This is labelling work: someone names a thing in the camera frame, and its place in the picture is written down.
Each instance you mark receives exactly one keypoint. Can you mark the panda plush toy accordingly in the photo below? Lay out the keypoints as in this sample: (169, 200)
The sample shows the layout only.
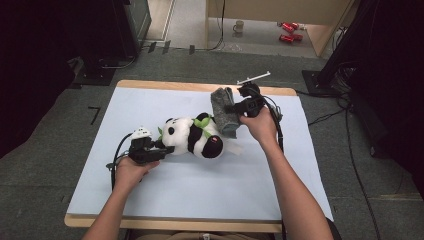
(193, 136)

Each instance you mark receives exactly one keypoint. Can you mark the person's left hand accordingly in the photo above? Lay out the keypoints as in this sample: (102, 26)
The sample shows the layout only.
(133, 173)

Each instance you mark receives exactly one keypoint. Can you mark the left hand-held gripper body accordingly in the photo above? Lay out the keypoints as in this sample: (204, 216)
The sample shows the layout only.
(143, 150)

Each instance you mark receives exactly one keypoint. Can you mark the grey fluffy towel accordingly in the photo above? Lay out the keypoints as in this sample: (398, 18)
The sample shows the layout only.
(223, 110)

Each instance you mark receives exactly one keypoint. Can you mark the red can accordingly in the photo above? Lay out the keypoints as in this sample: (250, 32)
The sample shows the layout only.
(297, 37)
(286, 38)
(287, 28)
(295, 25)

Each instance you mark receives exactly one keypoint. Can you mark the black tape strip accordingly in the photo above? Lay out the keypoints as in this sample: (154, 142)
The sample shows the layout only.
(166, 46)
(152, 47)

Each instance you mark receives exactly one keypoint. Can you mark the wooden table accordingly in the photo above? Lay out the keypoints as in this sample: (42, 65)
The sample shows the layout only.
(186, 86)

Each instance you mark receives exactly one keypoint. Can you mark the dark curtain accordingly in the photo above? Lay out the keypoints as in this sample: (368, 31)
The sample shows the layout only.
(30, 66)
(396, 83)

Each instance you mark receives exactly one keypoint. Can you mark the beige wooden desk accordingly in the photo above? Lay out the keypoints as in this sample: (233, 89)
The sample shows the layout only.
(283, 8)

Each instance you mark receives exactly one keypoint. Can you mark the black tape corner mark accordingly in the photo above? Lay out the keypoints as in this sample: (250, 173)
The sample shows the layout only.
(95, 112)

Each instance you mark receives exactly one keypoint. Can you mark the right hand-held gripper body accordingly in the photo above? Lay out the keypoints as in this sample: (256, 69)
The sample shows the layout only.
(251, 100)

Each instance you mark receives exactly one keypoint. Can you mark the black metal stand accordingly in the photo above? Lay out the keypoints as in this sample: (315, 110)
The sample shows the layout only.
(336, 50)

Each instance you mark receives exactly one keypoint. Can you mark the black cabinet with base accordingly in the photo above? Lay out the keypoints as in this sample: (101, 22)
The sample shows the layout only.
(130, 30)

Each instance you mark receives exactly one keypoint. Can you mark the person's right hand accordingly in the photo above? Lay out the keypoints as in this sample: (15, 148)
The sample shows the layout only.
(261, 128)

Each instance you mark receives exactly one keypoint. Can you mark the beige mug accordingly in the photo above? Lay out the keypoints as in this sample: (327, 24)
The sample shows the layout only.
(238, 26)

